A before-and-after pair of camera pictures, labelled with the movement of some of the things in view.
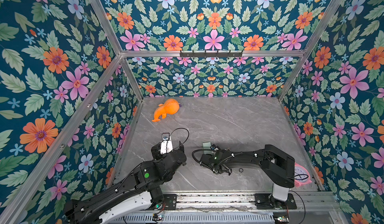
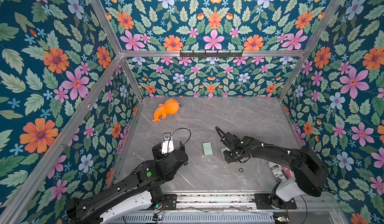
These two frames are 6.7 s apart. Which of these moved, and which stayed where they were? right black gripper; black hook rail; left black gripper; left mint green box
Moved: right black gripper
Stayed: black hook rail; left mint green box; left black gripper
